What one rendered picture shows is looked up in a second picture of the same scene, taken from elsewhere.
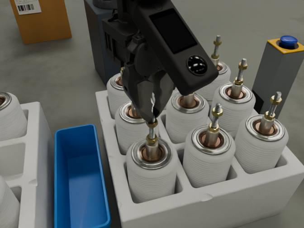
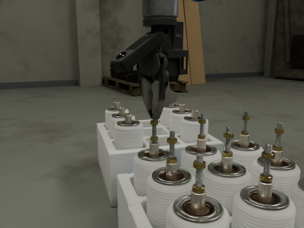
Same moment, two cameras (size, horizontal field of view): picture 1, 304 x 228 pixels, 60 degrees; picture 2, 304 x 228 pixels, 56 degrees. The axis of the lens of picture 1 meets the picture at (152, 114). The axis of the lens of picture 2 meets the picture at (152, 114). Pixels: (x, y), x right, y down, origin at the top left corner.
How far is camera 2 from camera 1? 0.70 m
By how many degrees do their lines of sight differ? 82
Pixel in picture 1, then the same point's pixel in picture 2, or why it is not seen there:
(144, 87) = (144, 83)
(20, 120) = (193, 135)
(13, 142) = (179, 141)
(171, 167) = (141, 162)
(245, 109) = (238, 207)
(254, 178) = not seen: outside the picture
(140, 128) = (182, 153)
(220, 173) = (149, 203)
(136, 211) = (122, 178)
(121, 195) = not seen: hidden behind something
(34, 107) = (215, 142)
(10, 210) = (126, 141)
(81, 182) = not seen: hidden behind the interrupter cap
